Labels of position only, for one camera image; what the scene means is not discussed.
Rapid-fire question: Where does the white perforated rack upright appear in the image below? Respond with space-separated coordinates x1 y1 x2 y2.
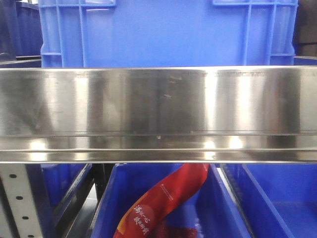
0 164 43 238

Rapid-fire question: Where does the blue left lower bin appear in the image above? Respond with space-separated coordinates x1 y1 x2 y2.
41 163 92 225

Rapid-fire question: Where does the blue centre lower bin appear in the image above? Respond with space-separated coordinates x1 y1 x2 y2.
91 164 251 238

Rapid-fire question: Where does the dark blue bin upper left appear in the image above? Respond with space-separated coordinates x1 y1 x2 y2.
0 0 43 62

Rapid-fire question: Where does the red printed snack bag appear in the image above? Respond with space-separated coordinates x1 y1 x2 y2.
113 163 210 238

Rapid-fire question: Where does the large blue plastic crate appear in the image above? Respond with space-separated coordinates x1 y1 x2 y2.
38 0 298 67

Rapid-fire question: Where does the stainless steel shelf rail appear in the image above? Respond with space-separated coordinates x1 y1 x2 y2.
0 66 317 164

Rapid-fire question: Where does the blue right lower bin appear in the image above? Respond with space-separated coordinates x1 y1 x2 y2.
222 163 317 238

